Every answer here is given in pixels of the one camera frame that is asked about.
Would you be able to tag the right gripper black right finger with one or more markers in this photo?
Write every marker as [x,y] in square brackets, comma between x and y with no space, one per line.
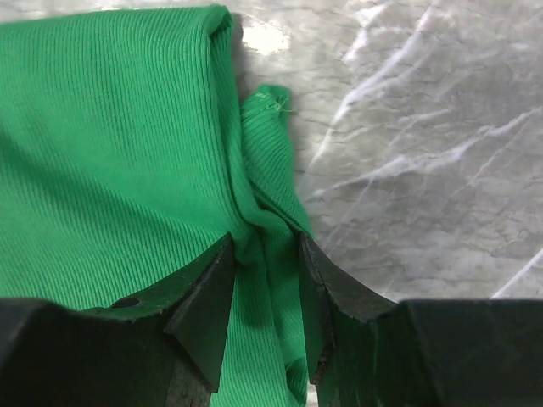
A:
[365,350]

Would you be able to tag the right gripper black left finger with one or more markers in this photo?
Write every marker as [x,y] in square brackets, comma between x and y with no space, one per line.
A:
[162,346]

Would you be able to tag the green tank top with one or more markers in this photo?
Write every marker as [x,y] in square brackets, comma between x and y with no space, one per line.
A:
[126,152]

